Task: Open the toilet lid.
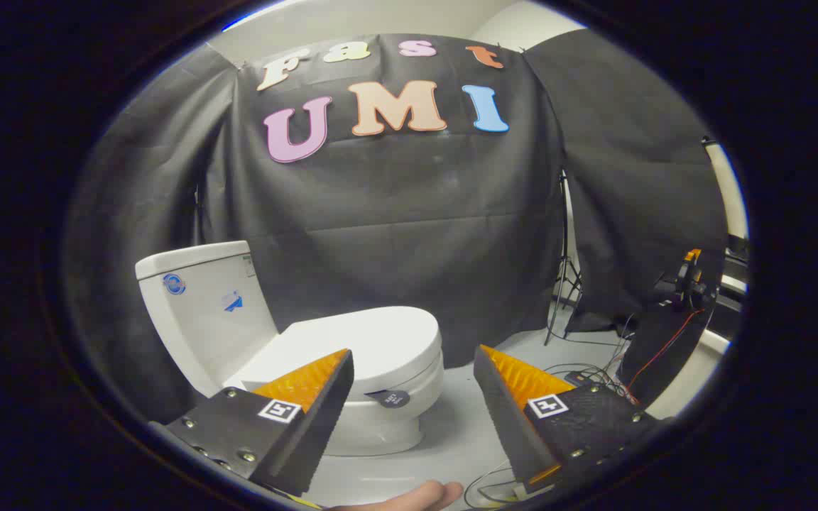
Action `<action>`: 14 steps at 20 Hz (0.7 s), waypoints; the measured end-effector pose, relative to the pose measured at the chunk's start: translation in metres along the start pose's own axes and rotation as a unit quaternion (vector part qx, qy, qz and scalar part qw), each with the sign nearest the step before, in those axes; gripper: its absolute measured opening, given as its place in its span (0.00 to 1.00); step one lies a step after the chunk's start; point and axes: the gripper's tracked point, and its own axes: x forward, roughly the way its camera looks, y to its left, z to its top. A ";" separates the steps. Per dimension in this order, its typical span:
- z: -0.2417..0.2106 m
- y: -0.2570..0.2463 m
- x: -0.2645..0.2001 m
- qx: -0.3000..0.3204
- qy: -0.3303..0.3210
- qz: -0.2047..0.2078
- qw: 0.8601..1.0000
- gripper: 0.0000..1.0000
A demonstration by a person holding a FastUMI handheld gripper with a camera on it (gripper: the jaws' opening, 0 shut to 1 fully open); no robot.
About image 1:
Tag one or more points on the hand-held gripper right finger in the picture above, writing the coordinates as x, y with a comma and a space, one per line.
505, 419

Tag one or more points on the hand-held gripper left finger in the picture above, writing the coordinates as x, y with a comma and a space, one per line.
309, 433

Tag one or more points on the white toilet lid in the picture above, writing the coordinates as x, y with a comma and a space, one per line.
380, 341

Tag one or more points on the small black lid tag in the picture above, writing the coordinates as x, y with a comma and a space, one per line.
389, 399

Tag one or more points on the white toilet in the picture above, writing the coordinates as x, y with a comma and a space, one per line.
203, 319

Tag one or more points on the black power adapter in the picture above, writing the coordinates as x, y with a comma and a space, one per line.
579, 378

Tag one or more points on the black tripod stand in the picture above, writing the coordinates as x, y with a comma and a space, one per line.
564, 270

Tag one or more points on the black cloth covered stand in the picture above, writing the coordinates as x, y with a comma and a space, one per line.
664, 348

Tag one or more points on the orange and black gripper device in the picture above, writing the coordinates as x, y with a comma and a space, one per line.
689, 280

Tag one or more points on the black backdrop cloth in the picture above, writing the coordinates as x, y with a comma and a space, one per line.
395, 213

